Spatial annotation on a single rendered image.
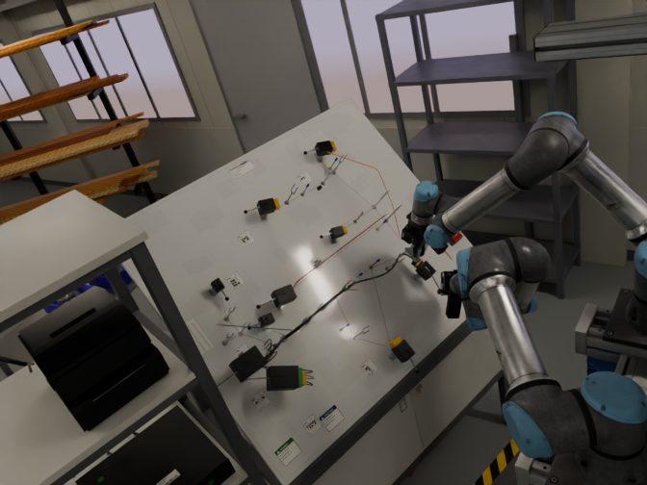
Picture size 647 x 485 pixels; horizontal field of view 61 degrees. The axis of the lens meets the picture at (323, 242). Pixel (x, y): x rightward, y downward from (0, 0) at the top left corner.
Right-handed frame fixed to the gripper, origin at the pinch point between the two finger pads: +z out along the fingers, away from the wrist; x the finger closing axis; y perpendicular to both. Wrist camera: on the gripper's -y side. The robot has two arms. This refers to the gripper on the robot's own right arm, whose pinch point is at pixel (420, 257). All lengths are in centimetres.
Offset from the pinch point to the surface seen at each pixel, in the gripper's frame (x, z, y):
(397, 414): 40, 37, -22
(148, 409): 106, -37, 9
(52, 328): 109, -48, 38
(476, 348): -7, 44, -29
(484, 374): -8, 61, -36
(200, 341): 78, -4, 33
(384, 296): 16.8, 9.9, 3.1
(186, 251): 61, -16, 57
